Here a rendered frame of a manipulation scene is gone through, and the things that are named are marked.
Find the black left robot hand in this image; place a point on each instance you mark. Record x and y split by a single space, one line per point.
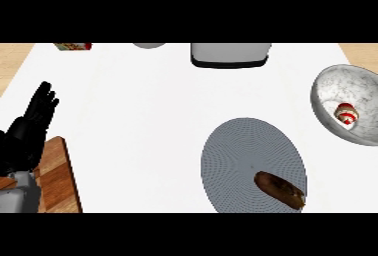
29 126

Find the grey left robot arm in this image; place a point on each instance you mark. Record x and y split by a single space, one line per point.
16 196

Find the grey round placemat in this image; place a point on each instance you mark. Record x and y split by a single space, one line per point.
245 156

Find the red and white cupcake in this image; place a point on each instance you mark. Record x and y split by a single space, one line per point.
345 114

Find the white marble bowl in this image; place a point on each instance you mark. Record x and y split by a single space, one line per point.
344 90

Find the brown wooden cutting board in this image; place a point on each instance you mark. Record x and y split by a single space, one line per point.
59 180

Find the red and green box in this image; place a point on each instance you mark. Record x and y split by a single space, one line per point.
72 46

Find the pale grey round object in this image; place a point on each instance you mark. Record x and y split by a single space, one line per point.
148 45

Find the grey and black appliance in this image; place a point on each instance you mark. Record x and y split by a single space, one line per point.
230 55

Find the brown oblong bread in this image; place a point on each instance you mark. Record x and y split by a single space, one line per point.
280 190

